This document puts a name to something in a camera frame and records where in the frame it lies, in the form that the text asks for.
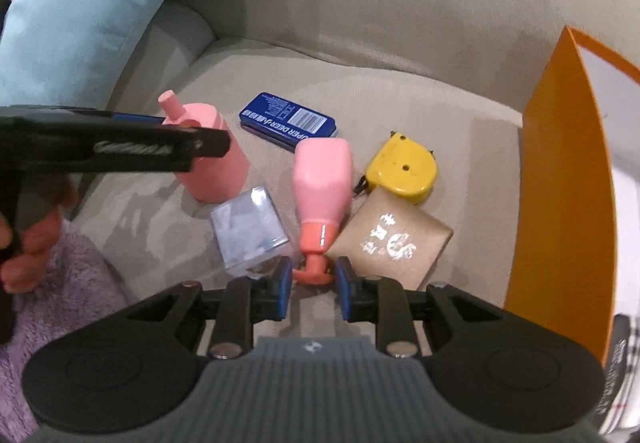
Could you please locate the purple fuzzy cloth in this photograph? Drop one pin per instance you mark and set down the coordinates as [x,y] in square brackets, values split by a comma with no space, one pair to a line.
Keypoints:
[75,283]

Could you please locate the plaid case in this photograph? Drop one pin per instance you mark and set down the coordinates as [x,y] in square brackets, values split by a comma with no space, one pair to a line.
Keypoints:
[625,373]

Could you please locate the person's left hand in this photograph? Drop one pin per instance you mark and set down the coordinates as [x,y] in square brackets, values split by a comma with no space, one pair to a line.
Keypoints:
[40,235]

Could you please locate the blue tin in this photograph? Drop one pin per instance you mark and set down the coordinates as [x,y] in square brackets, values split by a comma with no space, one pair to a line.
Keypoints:
[280,115]

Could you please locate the clear plastic cube box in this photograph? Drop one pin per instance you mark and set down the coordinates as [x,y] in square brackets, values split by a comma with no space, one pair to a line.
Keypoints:
[247,228]

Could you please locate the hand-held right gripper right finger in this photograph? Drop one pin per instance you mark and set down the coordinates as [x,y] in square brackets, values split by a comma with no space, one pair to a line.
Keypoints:
[345,290]

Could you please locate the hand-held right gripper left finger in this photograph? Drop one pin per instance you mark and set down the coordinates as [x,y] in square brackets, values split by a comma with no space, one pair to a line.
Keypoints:
[282,288]

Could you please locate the orange cardboard box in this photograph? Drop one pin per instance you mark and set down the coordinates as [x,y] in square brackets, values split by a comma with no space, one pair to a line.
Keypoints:
[560,198]

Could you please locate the pink bottle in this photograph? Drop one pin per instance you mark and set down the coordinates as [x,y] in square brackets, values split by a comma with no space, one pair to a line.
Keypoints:
[322,183]

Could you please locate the yellow tape measure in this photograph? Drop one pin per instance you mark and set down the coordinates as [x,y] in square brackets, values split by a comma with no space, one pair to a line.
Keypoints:
[400,170]

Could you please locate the gold box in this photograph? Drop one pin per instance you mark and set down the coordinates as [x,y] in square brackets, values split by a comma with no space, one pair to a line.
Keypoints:
[395,233]

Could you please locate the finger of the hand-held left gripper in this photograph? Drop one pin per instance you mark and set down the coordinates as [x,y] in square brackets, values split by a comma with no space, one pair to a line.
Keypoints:
[210,143]
[140,119]

